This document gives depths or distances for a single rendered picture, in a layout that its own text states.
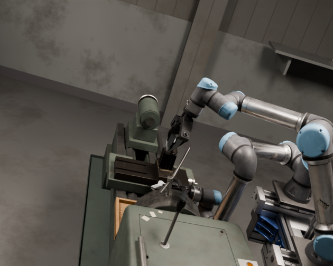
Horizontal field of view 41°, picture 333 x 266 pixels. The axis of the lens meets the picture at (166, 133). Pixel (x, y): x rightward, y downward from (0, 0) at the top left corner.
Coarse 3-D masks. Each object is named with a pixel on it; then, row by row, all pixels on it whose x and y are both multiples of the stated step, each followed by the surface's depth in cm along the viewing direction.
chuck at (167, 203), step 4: (152, 204) 184; (156, 204) 183; (160, 204) 182; (164, 204) 182; (168, 204) 182; (172, 204) 182; (176, 204) 183; (156, 208) 182; (160, 208) 182; (164, 208) 182; (168, 208) 182; (172, 208) 182; (184, 208) 183; (188, 208) 184; (192, 208) 187; (184, 212) 184; (188, 212) 184; (192, 212) 184; (196, 212) 188
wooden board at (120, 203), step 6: (120, 198) 234; (120, 204) 233; (126, 204) 234; (132, 204) 235; (120, 210) 228; (120, 216) 223; (120, 222) 219; (114, 228) 217; (114, 234) 212; (114, 240) 209
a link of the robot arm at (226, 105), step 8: (216, 96) 183; (224, 96) 185; (232, 96) 188; (208, 104) 184; (216, 104) 182; (224, 104) 181; (232, 104) 181; (216, 112) 184; (224, 112) 181; (232, 112) 181
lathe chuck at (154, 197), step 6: (150, 192) 192; (156, 192) 191; (174, 192) 191; (180, 192) 193; (144, 198) 190; (150, 198) 188; (156, 198) 187; (162, 198) 186; (168, 198) 186; (174, 198) 186; (180, 198) 188; (186, 198) 191; (138, 204) 190; (144, 204) 187; (150, 204) 185; (192, 204) 191; (198, 210) 195
